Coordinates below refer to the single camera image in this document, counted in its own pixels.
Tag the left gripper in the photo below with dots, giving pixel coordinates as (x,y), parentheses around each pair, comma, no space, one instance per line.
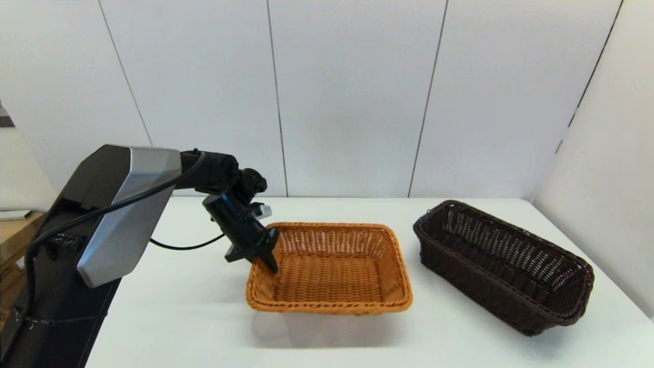
(237,225)

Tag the orange wicker basket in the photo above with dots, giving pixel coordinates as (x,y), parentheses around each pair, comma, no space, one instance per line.
(332,276)

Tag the dark brown wicker basket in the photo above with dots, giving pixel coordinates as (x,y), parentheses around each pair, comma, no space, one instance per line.
(490,286)

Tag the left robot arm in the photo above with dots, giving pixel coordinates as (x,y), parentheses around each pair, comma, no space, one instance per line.
(127,204)

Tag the brown cardboard box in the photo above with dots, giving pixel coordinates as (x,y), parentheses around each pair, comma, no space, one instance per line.
(13,268)
(20,232)
(9,296)

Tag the white flat booklet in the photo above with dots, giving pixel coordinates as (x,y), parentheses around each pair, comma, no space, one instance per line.
(14,214)

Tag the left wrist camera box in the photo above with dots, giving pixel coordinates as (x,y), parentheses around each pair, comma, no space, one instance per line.
(261,210)

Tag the dark grey wall fixture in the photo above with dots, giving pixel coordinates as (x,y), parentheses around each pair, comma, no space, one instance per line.
(5,120)

